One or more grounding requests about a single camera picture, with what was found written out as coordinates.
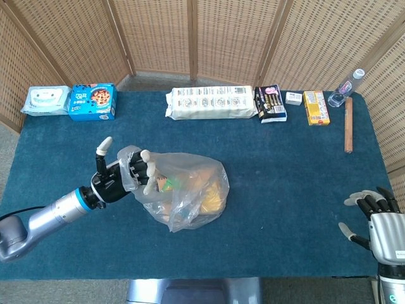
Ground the brown wooden stick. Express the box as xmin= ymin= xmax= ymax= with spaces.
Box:
xmin=344 ymin=97 xmax=354 ymax=155

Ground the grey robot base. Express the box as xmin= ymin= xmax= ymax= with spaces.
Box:
xmin=126 ymin=277 xmax=263 ymax=304

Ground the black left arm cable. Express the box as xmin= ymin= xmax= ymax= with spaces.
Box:
xmin=0 ymin=205 xmax=45 ymax=222

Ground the small white box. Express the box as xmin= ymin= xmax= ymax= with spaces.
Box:
xmin=285 ymin=91 xmax=303 ymax=106

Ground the black snack packet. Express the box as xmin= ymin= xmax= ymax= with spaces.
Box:
xmin=254 ymin=84 xmax=288 ymax=124

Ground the yellow sponge block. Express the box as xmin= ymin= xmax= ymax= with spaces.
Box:
xmin=202 ymin=182 xmax=227 ymax=213

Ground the yellow cardboard box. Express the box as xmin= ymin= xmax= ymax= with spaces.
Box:
xmin=302 ymin=90 xmax=332 ymax=127

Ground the blue cookie box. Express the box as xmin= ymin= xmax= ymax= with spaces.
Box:
xmin=68 ymin=83 xmax=118 ymax=122

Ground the rattan folding screen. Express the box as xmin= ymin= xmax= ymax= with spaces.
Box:
xmin=0 ymin=0 xmax=405 ymax=203

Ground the clear plastic bag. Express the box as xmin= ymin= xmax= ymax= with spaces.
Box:
xmin=116 ymin=144 xmax=230 ymax=233

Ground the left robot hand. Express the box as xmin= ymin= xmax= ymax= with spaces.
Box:
xmin=90 ymin=136 xmax=158 ymax=203

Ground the blue table cloth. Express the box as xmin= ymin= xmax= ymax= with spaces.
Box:
xmin=0 ymin=91 xmax=396 ymax=281

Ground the light blue wet wipes pack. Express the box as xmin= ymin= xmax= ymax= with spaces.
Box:
xmin=20 ymin=85 xmax=72 ymax=117

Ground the long white tissue pack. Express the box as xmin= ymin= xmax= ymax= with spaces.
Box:
xmin=164 ymin=85 xmax=258 ymax=120

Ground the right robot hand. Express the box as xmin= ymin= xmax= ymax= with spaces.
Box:
xmin=338 ymin=186 xmax=405 ymax=264

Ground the green snack packet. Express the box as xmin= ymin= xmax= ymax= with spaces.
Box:
xmin=158 ymin=177 xmax=182 ymax=194

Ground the clear water bottle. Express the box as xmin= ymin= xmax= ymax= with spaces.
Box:
xmin=327 ymin=68 xmax=366 ymax=108

